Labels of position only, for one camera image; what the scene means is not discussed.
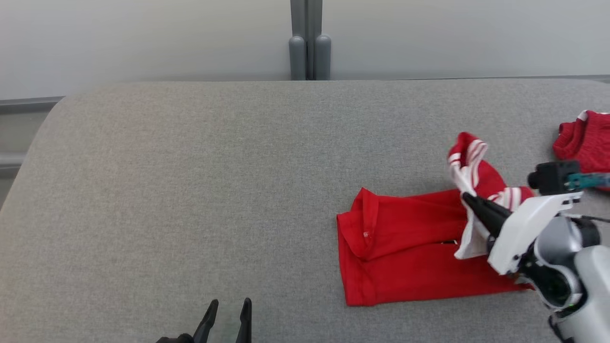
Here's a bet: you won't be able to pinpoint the grey fabric sofa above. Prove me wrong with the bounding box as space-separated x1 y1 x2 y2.
0 79 610 343

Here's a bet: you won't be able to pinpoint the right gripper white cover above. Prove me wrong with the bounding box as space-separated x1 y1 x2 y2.
461 192 584 282

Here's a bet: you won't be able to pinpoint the red Bulls shorts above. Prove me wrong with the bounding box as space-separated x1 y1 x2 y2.
553 110 610 191

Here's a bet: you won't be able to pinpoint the teal right camera connector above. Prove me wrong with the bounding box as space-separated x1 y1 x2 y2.
567 172 610 190

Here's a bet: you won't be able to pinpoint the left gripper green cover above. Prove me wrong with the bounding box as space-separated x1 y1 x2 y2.
155 298 252 343

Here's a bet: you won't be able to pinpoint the grey partition frame post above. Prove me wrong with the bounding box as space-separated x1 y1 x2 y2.
289 0 332 81

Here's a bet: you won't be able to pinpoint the red white striped jersey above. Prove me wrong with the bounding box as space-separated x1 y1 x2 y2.
336 132 537 307

